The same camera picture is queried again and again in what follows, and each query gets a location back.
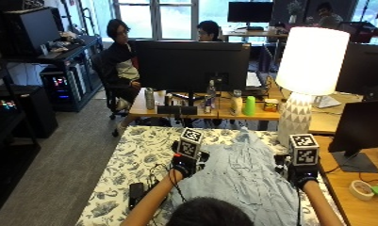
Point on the person's right hand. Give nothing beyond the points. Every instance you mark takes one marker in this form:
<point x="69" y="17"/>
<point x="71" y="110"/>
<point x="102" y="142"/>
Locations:
<point x="300" y="174"/>

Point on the person's left hand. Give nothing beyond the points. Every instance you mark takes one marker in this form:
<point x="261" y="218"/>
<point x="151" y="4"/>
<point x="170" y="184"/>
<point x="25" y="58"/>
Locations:
<point x="185" y="163"/>

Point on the light blue shirt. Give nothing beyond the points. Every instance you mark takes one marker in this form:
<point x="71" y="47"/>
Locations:
<point x="242" y="179"/>

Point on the white marker cube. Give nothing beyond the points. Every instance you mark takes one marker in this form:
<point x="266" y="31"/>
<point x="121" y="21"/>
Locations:
<point x="304" y="150"/>
<point x="190" y="142"/>

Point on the floral blue white tablecloth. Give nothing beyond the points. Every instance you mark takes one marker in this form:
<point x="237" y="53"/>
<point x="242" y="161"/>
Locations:
<point x="126" y="163"/>

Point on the wooden side desk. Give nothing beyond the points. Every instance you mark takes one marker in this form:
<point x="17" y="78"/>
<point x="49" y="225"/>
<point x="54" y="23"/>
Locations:
<point x="358" y="188"/>

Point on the black power adapter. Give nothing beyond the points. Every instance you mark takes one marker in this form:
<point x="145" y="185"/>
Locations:
<point x="135" y="194"/>

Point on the roll of masking tape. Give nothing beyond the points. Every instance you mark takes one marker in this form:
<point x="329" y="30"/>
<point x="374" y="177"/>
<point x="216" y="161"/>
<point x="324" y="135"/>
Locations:
<point x="361" y="189"/>

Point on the the person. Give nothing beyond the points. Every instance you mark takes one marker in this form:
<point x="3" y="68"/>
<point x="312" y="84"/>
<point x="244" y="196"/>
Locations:
<point x="209" y="212"/>

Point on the black monitor on stand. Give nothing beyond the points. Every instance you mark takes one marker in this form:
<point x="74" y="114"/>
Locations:
<point x="362" y="132"/>

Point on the clear plastic bottle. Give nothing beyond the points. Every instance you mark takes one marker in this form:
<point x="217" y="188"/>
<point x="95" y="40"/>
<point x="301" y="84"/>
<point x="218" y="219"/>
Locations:
<point x="209" y="95"/>

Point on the small yellow box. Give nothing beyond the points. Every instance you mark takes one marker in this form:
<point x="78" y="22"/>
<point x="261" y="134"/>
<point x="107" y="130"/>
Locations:
<point x="270" y="105"/>

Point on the large black monitor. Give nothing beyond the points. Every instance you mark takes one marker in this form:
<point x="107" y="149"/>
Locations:
<point x="193" y="67"/>

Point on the black office chair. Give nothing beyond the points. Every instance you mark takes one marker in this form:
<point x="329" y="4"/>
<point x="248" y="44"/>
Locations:
<point x="107" y="84"/>

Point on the white table lamp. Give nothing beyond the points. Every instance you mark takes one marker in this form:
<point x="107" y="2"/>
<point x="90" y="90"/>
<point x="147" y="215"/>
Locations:
<point x="308" y="72"/>

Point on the black computer tower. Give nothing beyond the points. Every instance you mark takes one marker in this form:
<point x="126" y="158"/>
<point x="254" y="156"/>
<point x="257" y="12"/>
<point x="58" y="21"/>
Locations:
<point x="63" y="88"/>

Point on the black cabinet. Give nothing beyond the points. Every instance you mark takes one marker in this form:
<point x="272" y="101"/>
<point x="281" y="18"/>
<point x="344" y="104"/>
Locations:
<point x="30" y="108"/>

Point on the black shelf rack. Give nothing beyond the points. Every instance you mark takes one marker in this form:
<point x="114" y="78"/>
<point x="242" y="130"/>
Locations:
<point x="71" y="62"/>

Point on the black equipment case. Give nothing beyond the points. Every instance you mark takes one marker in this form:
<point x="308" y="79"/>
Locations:
<point x="31" y="29"/>

